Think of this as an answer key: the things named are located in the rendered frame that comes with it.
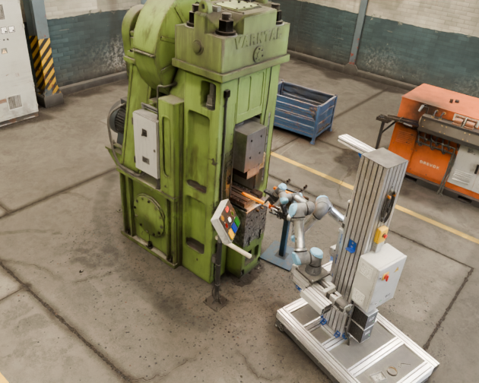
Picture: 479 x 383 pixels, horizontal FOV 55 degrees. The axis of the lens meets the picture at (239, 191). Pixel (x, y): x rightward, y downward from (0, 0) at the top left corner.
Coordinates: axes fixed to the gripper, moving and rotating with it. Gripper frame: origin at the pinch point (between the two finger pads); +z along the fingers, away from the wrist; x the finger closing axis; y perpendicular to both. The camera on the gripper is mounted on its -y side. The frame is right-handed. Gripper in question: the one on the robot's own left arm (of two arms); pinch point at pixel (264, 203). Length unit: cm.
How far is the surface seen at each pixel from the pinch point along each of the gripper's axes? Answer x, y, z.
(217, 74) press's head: -46, -92, -103
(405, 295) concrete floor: 93, 171, 20
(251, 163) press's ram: -7.0, -35.3, -29.3
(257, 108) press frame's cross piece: 14, -70, -63
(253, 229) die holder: -0.1, 9.6, 38.3
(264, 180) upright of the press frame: 41, -25, 19
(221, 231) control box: -71, 0, -7
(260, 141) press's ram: 5, -45, -46
